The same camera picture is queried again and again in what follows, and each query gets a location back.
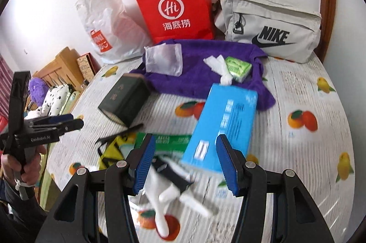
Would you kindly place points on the person's left hand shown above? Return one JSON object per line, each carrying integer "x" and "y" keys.
{"x": 31, "y": 171}

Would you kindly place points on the light green blanket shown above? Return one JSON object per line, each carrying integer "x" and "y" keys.
{"x": 47, "y": 183}

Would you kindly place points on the white plastic shopping bag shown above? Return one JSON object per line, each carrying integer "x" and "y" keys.
{"x": 108, "y": 19}

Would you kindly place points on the fruit print tablecloth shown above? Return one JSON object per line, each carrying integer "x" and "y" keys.
{"x": 286, "y": 160}

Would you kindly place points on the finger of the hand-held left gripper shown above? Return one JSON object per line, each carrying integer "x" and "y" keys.
{"x": 57, "y": 119}
{"x": 71, "y": 126}

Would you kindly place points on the green foil packet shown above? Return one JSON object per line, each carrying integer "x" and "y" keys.
{"x": 168, "y": 141}

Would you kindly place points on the dark green box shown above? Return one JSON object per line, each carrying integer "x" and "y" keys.
{"x": 123, "y": 99}

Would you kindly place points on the white polka dot pillow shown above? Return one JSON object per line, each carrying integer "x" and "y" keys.
{"x": 55, "y": 99}

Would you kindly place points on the grey waist bag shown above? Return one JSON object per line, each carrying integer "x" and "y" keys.
{"x": 271, "y": 19}

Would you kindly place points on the green small tissue packets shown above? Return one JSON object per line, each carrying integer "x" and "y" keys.
{"x": 238, "y": 68}

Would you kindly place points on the wooden headboard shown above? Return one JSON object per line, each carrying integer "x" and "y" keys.
{"x": 63, "y": 62}

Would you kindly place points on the knotted white plastic bag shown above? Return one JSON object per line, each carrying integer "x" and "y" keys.
{"x": 218, "y": 67}

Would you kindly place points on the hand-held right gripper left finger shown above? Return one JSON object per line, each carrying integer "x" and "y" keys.
{"x": 144, "y": 165}

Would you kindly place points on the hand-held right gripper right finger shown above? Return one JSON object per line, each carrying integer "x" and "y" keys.
{"x": 227, "y": 165}

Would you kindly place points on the red striped cloth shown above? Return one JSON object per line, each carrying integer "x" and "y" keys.
{"x": 4, "y": 88}

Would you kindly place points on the blue tissue pack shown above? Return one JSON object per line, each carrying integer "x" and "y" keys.
{"x": 220, "y": 122}

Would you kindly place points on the brown wooden door frame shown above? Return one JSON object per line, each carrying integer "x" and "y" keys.
{"x": 327, "y": 2}

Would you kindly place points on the purple cloth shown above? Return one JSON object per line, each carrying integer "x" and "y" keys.
{"x": 194, "y": 71}

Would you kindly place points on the purple plush toy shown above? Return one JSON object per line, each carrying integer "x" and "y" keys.
{"x": 37, "y": 88}

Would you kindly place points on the patterned brown box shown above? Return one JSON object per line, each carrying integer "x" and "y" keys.
{"x": 85, "y": 68}

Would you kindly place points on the person's left forearm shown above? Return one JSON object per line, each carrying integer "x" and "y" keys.
{"x": 14, "y": 211}

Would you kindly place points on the white translucent pouch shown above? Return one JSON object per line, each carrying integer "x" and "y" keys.
{"x": 163, "y": 59}

